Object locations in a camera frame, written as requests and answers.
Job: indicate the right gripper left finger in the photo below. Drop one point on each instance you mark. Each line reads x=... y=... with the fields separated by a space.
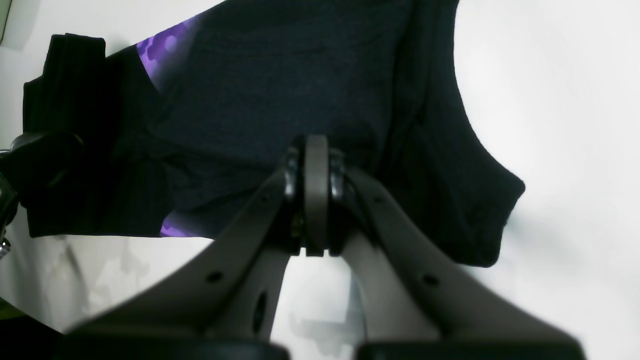
x=226 y=295

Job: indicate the black T-shirt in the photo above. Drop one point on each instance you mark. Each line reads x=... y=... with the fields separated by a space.
x=182 y=128

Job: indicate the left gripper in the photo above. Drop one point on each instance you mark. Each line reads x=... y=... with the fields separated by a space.
x=34 y=162

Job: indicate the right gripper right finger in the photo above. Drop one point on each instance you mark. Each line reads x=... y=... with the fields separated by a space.
x=412 y=291

